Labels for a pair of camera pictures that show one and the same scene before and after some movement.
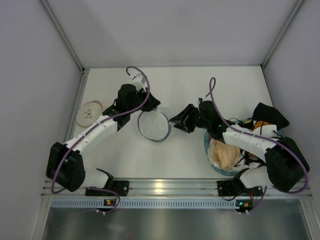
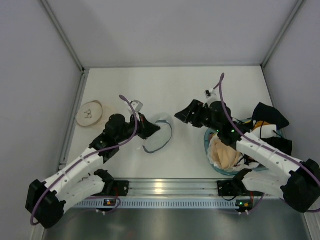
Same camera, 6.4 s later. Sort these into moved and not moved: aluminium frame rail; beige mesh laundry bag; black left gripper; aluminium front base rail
Moved: black left gripper
Not moved: beige mesh laundry bag; aluminium front base rail; aluminium frame rail
